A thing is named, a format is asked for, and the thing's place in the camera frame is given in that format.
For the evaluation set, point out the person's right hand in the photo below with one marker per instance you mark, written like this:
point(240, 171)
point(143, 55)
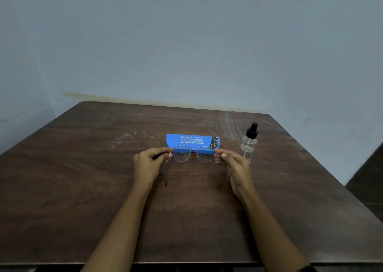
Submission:
point(239, 173)

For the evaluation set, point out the person's black clothing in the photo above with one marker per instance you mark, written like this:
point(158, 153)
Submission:
point(306, 269)

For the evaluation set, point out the blue glasses case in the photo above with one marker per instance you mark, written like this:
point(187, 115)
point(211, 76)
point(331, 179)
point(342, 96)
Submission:
point(191, 139)

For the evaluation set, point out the clear spray bottle black cap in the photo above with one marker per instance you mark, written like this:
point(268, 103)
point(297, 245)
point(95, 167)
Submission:
point(248, 144)

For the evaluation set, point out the person's left hand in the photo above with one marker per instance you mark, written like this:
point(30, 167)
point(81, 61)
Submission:
point(146, 170)

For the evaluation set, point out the metal-framed eyeglasses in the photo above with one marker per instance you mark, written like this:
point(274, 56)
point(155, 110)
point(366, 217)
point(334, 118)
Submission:
point(182, 156)

